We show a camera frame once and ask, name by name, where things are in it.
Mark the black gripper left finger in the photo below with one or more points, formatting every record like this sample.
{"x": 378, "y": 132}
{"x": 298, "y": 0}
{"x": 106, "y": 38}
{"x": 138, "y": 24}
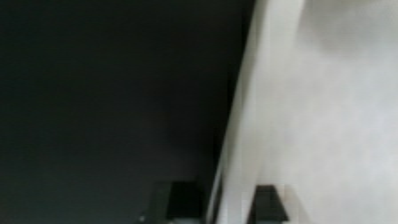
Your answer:
{"x": 176, "y": 204}

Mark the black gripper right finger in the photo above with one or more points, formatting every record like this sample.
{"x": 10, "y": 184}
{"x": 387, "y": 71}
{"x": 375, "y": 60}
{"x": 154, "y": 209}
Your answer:
{"x": 266, "y": 209}

